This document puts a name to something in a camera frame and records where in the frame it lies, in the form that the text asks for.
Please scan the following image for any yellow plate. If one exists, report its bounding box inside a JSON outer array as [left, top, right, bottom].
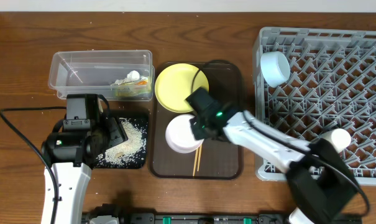
[[155, 63, 209, 113]]

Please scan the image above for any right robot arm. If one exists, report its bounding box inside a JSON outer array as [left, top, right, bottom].
[[186, 87, 370, 223]]

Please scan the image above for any small white green cup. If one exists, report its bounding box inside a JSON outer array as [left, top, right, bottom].
[[320, 128, 351, 153]]

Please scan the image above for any white napkin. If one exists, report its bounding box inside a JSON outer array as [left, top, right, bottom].
[[112, 70, 140, 85]]

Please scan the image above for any rice pile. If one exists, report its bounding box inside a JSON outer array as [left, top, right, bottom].
[[96, 117, 147, 166]]

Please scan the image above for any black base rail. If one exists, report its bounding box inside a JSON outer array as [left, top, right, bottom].
[[81, 204, 288, 224]]

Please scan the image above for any black waste tray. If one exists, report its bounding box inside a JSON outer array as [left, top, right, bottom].
[[91, 109, 150, 170]]

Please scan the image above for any clear plastic bin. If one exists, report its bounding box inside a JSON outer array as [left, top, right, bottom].
[[48, 50, 155, 101]]

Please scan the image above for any brown serving tray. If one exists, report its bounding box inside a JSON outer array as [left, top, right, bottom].
[[149, 63, 243, 180]]

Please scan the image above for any white rice bowl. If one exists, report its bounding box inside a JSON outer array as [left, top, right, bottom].
[[165, 114, 204, 154]]

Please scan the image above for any colourful snack wrapper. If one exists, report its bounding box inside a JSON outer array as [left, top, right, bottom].
[[112, 77, 151, 97]]

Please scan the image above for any light blue bowl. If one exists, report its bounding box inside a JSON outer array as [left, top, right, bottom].
[[260, 51, 290, 88]]

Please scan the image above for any grey dishwasher rack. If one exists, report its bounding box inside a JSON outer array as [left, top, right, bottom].
[[252, 27, 376, 186]]

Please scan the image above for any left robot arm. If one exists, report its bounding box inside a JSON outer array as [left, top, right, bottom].
[[41, 94, 128, 223]]

